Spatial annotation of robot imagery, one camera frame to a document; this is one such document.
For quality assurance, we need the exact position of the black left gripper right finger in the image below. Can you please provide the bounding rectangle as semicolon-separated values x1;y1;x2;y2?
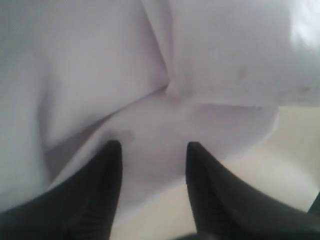
186;142;320;240

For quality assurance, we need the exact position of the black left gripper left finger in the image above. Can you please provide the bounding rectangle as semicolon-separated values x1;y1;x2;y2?
0;140;123;240

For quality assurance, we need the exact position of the white t-shirt red logo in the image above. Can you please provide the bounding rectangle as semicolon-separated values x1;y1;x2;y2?
0;0;320;216

